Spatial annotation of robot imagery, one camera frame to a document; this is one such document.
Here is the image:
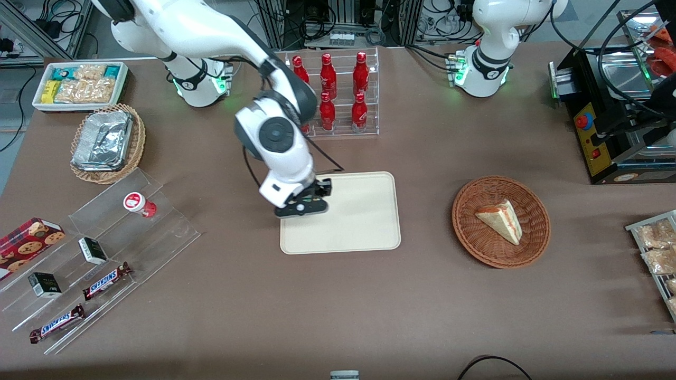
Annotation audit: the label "black looped cable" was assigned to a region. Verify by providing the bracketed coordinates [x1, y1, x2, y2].
[456, 355, 533, 380]

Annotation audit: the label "cream rectangular tray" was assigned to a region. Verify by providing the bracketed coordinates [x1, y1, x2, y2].
[280, 171, 402, 255]

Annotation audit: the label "small black box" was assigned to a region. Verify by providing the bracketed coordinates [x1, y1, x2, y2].
[27, 272, 63, 299]
[78, 237, 109, 266]

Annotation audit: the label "white plastic snack bin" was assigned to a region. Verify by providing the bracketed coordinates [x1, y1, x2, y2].
[31, 61, 130, 113]

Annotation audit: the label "clear rice cracker bag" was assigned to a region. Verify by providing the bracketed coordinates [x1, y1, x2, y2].
[73, 64, 107, 81]
[54, 78, 116, 105]

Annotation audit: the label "yellow snack packet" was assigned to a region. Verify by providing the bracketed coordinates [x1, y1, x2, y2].
[41, 80, 62, 105]

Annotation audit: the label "round brown wicker basket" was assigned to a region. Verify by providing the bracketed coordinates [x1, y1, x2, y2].
[451, 175, 552, 270]

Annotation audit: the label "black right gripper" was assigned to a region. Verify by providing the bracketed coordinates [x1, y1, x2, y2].
[288, 178, 333, 205]

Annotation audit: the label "Snickers chocolate bar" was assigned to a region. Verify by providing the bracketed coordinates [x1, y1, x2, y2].
[81, 261, 133, 302]
[29, 303, 86, 345]

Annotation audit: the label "red cookie box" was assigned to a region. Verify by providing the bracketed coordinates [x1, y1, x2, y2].
[0, 217, 67, 281]

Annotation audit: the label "stacked aluminium foil trays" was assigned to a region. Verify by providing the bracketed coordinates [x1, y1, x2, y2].
[71, 110, 134, 173]

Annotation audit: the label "aluminium frame rack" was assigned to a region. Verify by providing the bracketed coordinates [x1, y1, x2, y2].
[256, 0, 424, 50]

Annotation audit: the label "wrapped triangle sandwich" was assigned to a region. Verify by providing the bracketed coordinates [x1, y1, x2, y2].
[474, 198, 524, 246]

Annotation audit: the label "oval wicker basket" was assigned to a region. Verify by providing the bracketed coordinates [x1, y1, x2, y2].
[70, 103, 147, 185]

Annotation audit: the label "grey wire rack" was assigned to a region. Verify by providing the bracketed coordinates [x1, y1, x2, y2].
[625, 210, 676, 324]

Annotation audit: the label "black heating machine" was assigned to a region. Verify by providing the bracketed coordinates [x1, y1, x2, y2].
[548, 9, 676, 186]

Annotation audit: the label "clear acrylic bottle rack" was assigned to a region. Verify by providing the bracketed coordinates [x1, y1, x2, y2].
[275, 47, 380, 139]

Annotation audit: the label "clear acrylic stepped display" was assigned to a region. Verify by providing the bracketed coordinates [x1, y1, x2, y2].
[0, 167, 202, 356]

